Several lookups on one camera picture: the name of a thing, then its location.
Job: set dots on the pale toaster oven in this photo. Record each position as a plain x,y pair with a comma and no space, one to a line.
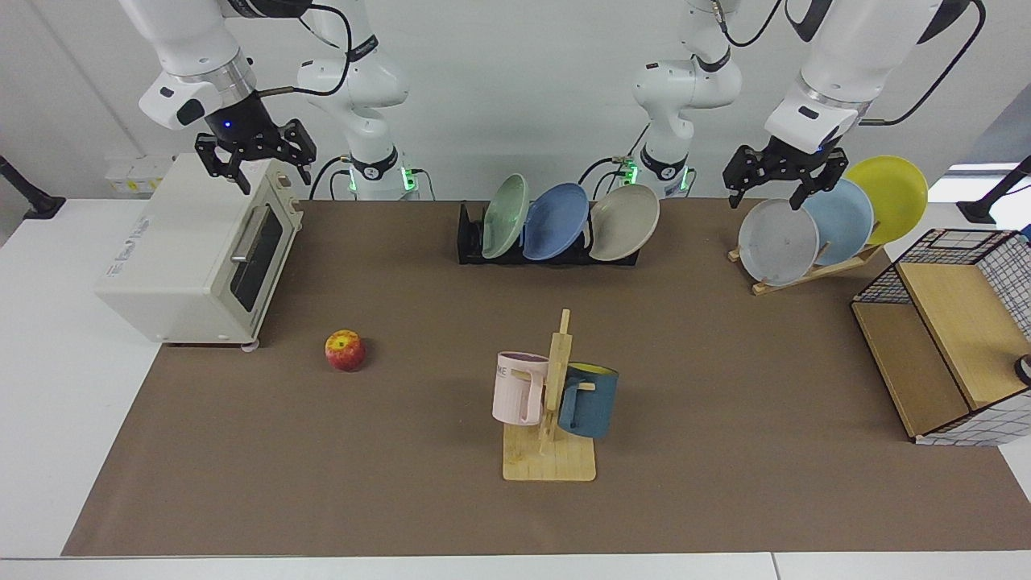
177,258

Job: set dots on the white wall socket box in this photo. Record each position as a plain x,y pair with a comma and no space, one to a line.
137,176

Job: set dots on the light blue plate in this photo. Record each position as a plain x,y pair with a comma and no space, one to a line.
842,219

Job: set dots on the red yellow apple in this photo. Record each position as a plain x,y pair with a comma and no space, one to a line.
345,351

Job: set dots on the black dish rack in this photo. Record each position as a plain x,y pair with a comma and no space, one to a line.
469,238

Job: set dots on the grey plate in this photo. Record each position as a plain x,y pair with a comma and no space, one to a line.
777,243

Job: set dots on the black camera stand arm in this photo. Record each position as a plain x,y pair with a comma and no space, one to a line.
987,208
32,203

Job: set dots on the pink mug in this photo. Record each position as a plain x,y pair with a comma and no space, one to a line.
515,391

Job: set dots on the wooden cup stand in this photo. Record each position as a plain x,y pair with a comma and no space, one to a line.
552,459

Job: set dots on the dark blue mug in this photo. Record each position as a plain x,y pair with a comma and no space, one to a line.
594,403

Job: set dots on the brown table cloth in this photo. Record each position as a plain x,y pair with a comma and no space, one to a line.
403,467

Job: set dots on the pale green plate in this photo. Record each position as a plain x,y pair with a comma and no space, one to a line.
503,217

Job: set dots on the beige plate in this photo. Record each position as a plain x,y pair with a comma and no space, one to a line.
624,224

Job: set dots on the small black round thing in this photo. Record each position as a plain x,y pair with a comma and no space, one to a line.
1024,370

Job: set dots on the wooden plate stand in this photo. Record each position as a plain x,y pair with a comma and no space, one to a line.
838,264

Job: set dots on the yellow plate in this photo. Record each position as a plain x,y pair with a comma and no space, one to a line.
894,193

